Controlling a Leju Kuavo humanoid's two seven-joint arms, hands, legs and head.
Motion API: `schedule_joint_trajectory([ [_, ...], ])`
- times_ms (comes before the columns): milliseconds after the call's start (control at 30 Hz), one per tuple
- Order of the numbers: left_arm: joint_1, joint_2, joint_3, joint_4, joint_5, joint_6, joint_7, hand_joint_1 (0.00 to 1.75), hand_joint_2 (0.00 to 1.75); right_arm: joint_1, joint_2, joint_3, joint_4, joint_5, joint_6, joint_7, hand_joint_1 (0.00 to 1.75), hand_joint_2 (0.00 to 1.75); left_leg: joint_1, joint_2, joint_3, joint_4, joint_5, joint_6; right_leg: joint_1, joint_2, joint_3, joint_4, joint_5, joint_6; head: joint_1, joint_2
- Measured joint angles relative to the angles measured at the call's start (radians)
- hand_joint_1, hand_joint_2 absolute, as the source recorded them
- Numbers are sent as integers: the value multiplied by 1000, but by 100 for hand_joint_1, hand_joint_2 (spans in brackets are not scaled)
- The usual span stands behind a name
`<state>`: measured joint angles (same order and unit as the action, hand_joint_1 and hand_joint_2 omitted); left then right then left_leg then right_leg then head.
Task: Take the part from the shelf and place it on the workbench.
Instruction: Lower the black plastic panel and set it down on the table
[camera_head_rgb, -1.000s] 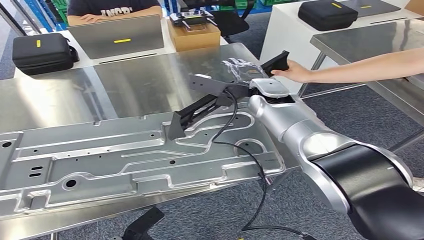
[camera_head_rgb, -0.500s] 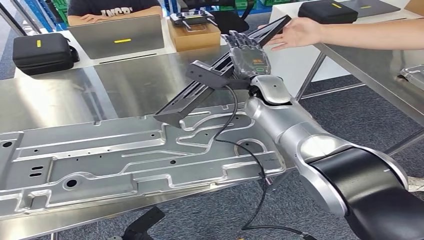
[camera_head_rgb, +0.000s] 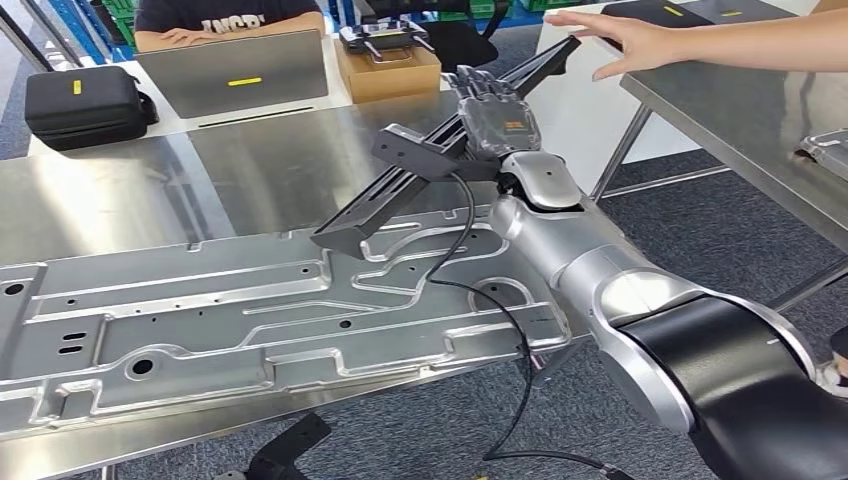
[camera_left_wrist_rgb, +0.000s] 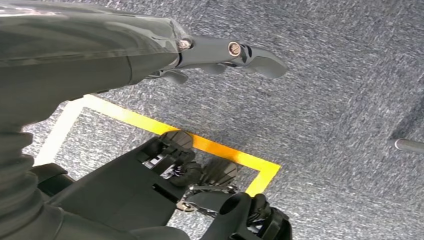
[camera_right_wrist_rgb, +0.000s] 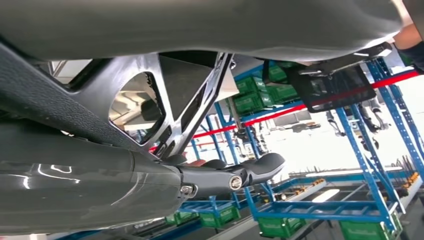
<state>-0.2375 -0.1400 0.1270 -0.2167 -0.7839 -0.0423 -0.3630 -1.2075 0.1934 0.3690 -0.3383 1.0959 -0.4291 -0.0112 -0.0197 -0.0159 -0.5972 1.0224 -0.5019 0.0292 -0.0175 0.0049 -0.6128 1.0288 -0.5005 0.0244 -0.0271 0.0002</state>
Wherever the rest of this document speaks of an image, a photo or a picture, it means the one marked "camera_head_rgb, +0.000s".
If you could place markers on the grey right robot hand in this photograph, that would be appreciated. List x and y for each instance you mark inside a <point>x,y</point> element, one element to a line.
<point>500,126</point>

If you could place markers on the person's right hand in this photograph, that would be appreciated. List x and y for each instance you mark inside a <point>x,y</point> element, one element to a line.
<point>636,43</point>

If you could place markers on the black plastic frame part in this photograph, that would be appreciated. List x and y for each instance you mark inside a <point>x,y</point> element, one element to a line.
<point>384,199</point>

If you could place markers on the person's right forearm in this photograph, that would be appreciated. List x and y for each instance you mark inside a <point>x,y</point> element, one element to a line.
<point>762,43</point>

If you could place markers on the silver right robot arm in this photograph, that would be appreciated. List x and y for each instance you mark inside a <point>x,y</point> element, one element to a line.
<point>662,311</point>

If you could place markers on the stainless steel workbench table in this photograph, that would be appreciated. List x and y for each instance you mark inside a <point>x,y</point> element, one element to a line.
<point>265,152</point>
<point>729,112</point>

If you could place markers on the stamped silver metal part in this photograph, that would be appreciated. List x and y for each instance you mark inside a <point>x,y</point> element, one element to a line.
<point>828,152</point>

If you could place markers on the black zip case yellow label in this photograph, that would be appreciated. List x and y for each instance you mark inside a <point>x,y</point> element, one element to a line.
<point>86,106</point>
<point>662,10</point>

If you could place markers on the black office chair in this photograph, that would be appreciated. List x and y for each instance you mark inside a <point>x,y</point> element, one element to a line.
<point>464,46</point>

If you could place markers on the green plastic crate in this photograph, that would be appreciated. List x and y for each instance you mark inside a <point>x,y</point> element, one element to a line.
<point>556,5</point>

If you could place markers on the dark flat laptop yellow sticker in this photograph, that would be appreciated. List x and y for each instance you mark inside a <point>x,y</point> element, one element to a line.
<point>742,10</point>

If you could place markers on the brown cardboard box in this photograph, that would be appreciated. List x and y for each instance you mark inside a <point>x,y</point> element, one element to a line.
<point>831,5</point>
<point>387,79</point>

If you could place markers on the black remote controller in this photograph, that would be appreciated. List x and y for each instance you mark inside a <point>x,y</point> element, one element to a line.
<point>384,33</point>

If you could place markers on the silver laptop with yellow sticker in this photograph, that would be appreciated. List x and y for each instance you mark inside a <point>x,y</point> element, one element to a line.
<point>232,66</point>

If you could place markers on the person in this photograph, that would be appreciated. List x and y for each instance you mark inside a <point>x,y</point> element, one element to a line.
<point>836,364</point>
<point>218,10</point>

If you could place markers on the large stamped silver metal panel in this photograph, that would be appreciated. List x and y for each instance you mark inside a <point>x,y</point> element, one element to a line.
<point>199,331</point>

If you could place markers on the blue storage rack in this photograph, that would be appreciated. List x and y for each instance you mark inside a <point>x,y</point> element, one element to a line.
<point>83,26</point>

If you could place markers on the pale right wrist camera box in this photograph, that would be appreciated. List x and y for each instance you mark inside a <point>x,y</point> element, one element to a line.
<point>424,156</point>

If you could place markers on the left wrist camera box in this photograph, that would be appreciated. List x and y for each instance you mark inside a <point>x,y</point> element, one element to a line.
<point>288,450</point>

